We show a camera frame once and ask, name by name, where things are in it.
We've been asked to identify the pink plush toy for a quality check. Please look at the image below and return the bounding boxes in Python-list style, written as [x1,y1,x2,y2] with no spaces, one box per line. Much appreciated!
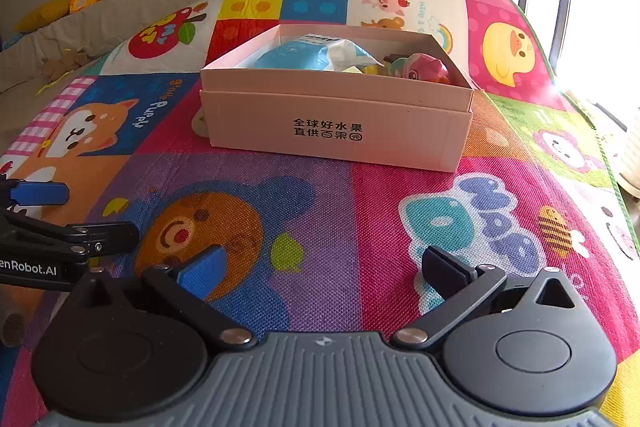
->
[402,54,451,86]

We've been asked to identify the colourful printed play mat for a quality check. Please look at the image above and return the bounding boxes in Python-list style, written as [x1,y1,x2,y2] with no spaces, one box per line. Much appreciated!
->
[0,0,640,427]

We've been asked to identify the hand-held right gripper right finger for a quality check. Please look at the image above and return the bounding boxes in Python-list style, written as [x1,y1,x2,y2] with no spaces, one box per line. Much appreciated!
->
[392,246,578,349]

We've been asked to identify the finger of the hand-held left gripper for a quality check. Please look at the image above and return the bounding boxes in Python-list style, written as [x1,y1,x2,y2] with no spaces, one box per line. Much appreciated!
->
[0,177,70,212]
[0,212,140,259]

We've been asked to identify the blue tissue packet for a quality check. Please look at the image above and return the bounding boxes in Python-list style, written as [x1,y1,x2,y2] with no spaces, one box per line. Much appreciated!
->
[252,32,385,72]

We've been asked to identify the small brown plush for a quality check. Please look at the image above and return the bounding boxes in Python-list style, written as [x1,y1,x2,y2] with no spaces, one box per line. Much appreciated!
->
[40,49,96,82]

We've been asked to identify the pink cardboard box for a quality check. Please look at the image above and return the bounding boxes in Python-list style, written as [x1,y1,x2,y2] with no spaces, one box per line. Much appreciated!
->
[199,23,476,174]

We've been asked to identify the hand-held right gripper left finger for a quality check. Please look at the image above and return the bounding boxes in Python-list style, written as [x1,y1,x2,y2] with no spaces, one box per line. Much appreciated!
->
[70,244,253,349]

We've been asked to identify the yellow pillow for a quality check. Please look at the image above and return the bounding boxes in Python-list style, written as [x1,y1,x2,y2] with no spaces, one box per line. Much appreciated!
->
[15,0,71,32]

